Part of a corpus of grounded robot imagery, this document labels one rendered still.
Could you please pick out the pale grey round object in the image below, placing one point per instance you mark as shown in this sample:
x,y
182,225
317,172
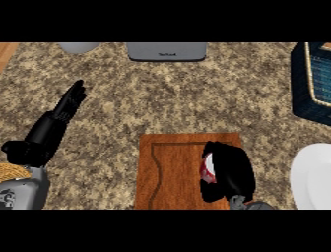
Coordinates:
x,y
78,47

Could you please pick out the white plate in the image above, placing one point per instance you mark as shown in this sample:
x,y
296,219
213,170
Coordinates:
x,y
323,177

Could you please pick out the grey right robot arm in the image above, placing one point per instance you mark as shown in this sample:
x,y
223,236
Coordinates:
x,y
250,203

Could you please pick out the red and white can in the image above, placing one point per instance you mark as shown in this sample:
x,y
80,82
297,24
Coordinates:
x,y
207,169

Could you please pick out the dark blue wicker basket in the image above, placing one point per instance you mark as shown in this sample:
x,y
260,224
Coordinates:
x,y
324,82

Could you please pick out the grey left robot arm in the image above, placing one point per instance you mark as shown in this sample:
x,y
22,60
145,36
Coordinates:
x,y
20,192

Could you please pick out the brown wooden cutting board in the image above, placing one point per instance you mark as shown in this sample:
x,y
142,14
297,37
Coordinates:
x,y
173,170

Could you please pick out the grey flat appliance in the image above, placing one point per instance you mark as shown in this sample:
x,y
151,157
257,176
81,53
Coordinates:
x,y
167,50

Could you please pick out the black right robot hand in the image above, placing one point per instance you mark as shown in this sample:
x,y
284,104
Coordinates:
x,y
234,174

